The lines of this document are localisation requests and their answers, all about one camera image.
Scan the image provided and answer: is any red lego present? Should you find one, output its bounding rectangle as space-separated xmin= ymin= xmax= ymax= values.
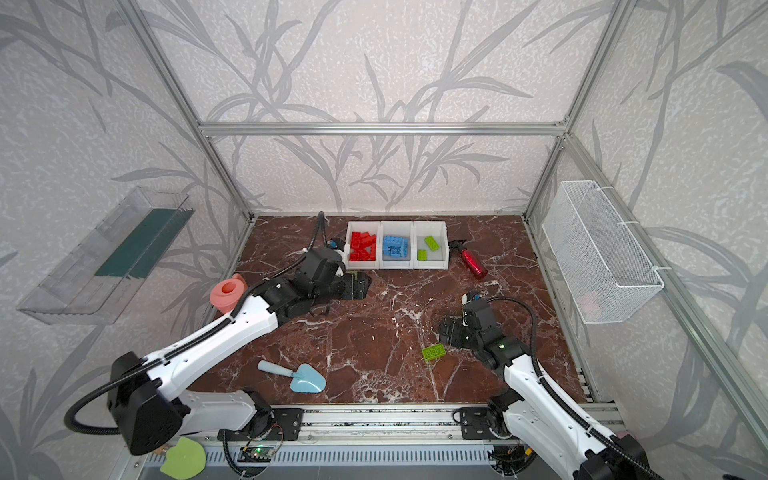
xmin=350 ymin=232 xmax=363 ymax=261
xmin=360 ymin=232 xmax=377 ymax=261

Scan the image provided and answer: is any green lego bottom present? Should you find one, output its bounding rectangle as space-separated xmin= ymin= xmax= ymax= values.
xmin=422 ymin=343 xmax=446 ymax=362

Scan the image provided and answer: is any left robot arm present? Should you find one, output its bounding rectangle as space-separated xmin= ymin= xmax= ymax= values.
xmin=63 ymin=213 xmax=371 ymax=455

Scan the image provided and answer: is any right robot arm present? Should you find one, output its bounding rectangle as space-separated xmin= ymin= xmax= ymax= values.
xmin=439 ymin=291 xmax=660 ymax=479

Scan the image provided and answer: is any white left bin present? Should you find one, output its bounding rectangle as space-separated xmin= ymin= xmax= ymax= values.
xmin=344 ymin=221 xmax=382 ymax=270

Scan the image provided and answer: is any white bin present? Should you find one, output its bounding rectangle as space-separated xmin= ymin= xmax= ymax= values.
xmin=344 ymin=221 xmax=382 ymax=270
xmin=412 ymin=221 xmax=449 ymax=270
xmin=381 ymin=221 xmax=415 ymax=270

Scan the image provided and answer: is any white middle bin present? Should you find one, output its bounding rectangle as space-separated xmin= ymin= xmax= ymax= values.
xmin=381 ymin=221 xmax=415 ymax=270

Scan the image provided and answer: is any pink watering can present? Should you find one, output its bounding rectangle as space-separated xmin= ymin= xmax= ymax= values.
xmin=209 ymin=273 xmax=247 ymax=314

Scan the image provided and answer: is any white right bin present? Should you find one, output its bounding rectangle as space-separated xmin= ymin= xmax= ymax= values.
xmin=412 ymin=221 xmax=449 ymax=270

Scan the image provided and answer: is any light blue toy shovel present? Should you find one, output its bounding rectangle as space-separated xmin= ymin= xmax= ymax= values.
xmin=257 ymin=360 xmax=327 ymax=394

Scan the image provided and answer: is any electronics board left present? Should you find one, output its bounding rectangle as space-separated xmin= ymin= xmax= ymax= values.
xmin=237 ymin=444 xmax=282 ymax=466

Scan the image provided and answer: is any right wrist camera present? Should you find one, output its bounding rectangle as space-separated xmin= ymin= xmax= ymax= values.
xmin=462 ymin=291 xmax=482 ymax=305

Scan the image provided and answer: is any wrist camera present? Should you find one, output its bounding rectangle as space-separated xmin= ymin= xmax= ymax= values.
xmin=462 ymin=291 xmax=482 ymax=305
xmin=326 ymin=239 xmax=346 ymax=277

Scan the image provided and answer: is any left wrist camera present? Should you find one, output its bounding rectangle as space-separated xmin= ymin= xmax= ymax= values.
xmin=326 ymin=239 xmax=346 ymax=277

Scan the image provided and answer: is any white wire basket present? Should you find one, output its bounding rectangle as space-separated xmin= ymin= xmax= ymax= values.
xmin=542 ymin=180 xmax=664 ymax=325

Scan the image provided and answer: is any green spatula wooden handle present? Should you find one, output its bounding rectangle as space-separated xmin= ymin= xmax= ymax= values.
xmin=160 ymin=437 xmax=207 ymax=480

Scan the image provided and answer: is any clear plastic wall tray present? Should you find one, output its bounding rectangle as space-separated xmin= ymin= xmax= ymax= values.
xmin=18 ymin=187 xmax=194 ymax=325

